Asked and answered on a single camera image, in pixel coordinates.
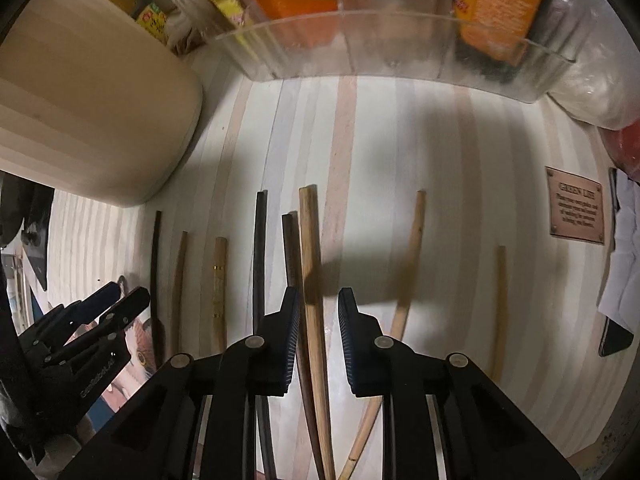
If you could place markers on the brown leather mat label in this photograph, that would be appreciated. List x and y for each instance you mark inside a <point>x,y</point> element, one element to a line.
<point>575,207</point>

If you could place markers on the light wooden chopstick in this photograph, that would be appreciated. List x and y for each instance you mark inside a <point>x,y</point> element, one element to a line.
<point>315,345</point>

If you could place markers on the white paper sheet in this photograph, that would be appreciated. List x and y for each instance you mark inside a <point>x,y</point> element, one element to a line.
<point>620,298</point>

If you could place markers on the pale bamboo chopstick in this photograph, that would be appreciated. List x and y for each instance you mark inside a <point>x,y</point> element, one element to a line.
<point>406,286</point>

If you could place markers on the bamboo chopstick with dots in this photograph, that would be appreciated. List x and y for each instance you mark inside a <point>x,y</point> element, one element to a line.
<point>219,337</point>

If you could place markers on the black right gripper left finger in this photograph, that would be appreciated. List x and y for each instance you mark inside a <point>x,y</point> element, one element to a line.
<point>257,365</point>

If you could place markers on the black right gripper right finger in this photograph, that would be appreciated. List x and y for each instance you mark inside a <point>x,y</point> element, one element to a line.
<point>379,366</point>

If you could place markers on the dark brown chopstick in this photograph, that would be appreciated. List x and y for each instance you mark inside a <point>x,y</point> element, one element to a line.
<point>293,264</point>

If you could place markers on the thin black chopstick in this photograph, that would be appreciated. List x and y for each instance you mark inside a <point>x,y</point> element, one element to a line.
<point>258,303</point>

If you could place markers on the short pale chopstick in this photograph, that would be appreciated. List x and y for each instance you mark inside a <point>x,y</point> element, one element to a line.
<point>501,319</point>

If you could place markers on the cream utensil holder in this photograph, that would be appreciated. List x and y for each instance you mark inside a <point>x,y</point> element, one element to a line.
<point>92,104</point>

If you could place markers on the clear plastic bag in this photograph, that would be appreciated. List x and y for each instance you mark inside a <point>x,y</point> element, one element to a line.
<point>601,86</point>

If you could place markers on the red item in bag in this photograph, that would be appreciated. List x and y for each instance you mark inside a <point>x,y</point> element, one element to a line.
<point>623,146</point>

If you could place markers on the clear plastic organizer bin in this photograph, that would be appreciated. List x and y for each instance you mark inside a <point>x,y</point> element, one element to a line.
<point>398,44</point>

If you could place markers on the black smartphone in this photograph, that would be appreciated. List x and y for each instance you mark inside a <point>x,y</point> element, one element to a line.
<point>614,337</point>

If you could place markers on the tan wooden chopstick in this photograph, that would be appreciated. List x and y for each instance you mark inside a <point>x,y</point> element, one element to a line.
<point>176,295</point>

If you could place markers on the striped cat table mat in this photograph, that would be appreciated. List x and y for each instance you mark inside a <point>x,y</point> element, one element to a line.
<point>369,144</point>

